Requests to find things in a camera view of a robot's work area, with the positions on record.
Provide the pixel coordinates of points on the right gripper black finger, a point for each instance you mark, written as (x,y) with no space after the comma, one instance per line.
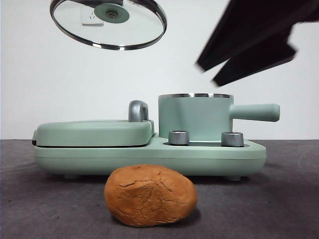
(244,32)
(259,62)

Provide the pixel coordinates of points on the glass lid with green knob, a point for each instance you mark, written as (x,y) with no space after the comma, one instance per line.
(112,15)

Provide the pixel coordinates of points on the brown potato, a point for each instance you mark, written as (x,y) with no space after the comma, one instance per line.
(149,196)

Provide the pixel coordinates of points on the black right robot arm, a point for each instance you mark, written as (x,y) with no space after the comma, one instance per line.
(304,10)

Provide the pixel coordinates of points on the silver control knob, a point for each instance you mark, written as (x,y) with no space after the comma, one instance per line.
(179,137)
(232,139)

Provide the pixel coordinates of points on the mint green breakfast machine base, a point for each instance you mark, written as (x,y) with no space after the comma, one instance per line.
(149,159)

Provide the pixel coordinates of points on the mint green griddle cover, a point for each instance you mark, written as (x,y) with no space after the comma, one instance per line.
(94,132)

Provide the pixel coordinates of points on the white wall socket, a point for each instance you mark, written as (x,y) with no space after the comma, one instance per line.
(92,24)

